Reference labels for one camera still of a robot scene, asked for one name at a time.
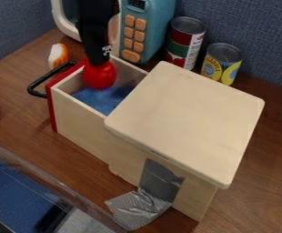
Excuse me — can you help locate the toy microwave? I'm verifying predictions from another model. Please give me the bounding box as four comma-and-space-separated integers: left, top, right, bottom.
49, 0, 178, 65

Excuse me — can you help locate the red toy ball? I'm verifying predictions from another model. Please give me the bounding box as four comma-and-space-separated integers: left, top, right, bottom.
81, 59, 119, 89

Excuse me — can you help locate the red and green can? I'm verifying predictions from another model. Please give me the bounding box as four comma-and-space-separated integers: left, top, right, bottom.
164, 15, 208, 72

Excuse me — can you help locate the drawer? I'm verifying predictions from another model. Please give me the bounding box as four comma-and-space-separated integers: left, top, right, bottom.
25, 55, 150, 168

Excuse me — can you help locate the orange and white toy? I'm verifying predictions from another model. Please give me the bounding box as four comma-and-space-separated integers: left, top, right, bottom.
47, 42, 71, 70

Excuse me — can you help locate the grey duct tape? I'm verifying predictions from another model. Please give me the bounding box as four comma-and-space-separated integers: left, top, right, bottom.
103, 157, 186, 232

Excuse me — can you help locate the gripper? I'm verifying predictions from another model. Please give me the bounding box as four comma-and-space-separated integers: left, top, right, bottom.
84, 43, 115, 66

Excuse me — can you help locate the blue cloth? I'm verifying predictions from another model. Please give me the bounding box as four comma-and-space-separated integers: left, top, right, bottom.
70, 86, 136, 117

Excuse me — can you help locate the yellow and blue can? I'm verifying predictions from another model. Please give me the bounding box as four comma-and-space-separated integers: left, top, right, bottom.
199, 42, 245, 86

